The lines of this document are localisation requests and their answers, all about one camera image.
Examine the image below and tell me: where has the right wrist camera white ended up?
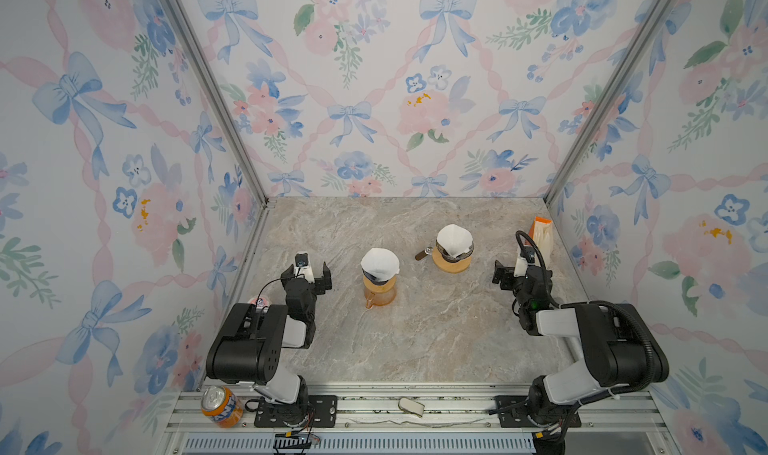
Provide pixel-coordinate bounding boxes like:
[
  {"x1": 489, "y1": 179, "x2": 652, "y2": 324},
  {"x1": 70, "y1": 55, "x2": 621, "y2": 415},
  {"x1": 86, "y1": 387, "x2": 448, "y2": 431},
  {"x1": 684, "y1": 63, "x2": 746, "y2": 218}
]
[{"x1": 513, "y1": 244, "x2": 536, "y2": 277}]

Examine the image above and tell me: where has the white paper coffee filter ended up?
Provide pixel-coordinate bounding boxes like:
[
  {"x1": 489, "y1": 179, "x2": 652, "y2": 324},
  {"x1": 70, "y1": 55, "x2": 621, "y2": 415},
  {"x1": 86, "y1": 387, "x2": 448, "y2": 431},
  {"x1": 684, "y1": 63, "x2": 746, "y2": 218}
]
[{"x1": 360, "y1": 248, "x2": 400, "y2": 286}]

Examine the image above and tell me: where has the orange soda can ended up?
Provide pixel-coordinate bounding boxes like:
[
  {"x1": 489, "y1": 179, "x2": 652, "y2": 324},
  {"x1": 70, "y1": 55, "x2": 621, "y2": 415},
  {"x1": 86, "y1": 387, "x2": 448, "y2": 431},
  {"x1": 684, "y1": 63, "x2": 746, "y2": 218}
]
[{"x1": 201, "y1": 386, "x2": 245, "y2": 428}]

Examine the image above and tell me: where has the white small block on rail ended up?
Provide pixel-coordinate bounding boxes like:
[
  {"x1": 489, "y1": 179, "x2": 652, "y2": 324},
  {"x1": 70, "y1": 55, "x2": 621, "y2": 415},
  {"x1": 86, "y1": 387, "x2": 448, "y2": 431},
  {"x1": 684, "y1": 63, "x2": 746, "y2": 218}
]
[{"x1": 398, "y1": 397, "x2": 425, "y2": 417}]

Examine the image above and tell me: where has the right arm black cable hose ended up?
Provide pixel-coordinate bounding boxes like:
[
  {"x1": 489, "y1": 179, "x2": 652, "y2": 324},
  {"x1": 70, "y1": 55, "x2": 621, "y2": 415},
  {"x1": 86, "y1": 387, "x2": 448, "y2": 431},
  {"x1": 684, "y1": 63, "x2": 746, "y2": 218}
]
[{"x1": 514, "y1": 229, "x2": 661, "y2": 396}]

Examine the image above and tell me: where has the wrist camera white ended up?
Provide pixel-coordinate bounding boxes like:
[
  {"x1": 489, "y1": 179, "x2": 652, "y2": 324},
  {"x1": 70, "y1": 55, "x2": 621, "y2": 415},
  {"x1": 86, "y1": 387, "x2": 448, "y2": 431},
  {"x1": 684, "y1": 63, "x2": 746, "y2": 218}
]
[
  {"x1": 513, "y1": 244, "x2": 536, "y2": 277},
  {"x1": 294, "y1": 252, "x2": 315, "y2": 283}
]

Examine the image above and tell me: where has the clear glass carafe wooden handle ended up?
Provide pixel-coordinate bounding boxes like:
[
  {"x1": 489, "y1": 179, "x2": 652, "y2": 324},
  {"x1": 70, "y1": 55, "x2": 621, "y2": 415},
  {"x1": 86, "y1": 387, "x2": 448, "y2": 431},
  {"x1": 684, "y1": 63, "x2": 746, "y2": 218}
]
[{"x1": 414, "y1": 247, "x2": 434, "y2": 261}]

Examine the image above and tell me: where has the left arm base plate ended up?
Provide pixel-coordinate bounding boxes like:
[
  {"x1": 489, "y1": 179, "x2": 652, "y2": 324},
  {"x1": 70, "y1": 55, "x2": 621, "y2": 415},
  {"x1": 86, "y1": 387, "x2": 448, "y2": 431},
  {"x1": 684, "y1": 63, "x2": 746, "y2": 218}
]
[{"x1": 253, "y1": 395, "x2": 338, "y2": 429}]

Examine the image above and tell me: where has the wooden ring lid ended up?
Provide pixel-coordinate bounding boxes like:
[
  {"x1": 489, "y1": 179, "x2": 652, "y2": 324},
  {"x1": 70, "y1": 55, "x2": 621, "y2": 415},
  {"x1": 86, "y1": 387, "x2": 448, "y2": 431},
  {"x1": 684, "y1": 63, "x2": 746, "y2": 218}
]
[{"x1": 432, "y1": 252, "x2": 472, "y2": 274}]

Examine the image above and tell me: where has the orange glass carafe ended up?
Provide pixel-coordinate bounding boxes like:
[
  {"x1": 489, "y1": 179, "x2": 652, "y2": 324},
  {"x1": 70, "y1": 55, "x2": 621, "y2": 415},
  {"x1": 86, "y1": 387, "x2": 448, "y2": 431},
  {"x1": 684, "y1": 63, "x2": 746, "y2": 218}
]
[{"x1": 363, "y1": 277, "x2": 397, "y2": 309}]

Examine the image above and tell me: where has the orange coffee filter pack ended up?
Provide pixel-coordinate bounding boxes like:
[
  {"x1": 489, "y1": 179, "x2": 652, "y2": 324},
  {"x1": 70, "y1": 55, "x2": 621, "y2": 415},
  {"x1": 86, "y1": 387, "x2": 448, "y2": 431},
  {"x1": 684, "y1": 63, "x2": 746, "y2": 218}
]
[{"x1": 529, "y1": 217, "x2": 555, "y2": 260}]

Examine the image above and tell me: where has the grey ribbed glass dripper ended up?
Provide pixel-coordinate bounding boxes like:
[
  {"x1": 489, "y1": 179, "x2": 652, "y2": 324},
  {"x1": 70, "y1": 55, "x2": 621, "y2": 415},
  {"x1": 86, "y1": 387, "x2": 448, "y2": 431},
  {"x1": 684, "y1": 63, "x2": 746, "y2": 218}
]
[{"x1": 436, "y1": 243, "x2": 474, "y2": 264}]

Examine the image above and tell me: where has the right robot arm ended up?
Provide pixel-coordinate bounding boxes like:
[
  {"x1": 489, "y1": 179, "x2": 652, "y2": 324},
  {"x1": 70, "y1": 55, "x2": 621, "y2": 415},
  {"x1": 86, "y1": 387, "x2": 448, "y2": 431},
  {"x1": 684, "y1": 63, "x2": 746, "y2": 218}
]
[{"x1": 489, "y1": 261, "x2": 670, "y2": 428}]

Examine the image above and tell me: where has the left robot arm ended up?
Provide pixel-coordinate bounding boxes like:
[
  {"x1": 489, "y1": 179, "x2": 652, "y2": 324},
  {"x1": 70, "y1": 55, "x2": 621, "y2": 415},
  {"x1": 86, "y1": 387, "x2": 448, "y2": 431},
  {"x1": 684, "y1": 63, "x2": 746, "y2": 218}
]
[{"x1": 206, "y1": 253, "x2": 332, "y2": 425}]

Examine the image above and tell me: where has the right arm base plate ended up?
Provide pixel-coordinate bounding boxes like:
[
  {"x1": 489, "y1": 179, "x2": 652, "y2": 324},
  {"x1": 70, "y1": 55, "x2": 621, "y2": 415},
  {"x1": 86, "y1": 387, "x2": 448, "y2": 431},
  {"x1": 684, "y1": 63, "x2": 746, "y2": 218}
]
[{"x1": 489, "y1": 395, "x2": 569, "y2": 429}]

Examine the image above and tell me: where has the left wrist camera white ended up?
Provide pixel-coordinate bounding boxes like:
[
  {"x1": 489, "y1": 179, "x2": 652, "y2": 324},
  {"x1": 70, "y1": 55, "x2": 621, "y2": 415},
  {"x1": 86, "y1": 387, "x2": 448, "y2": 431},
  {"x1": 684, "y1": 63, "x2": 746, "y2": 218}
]
[{"x1": 294, "y1": 252, "x2": 315, "y2": 283}]

